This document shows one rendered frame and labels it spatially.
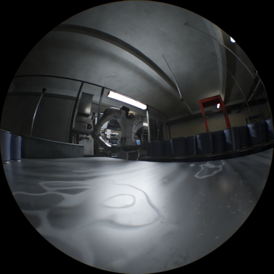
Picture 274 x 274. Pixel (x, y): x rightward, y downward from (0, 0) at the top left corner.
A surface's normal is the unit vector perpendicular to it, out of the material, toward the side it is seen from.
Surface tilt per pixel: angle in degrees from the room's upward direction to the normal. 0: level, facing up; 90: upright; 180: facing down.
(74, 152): 90
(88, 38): 180
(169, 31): 180
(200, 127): 90
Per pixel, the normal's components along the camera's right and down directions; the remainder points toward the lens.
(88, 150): 0.66, -0.15
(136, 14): 0.04, 0.99
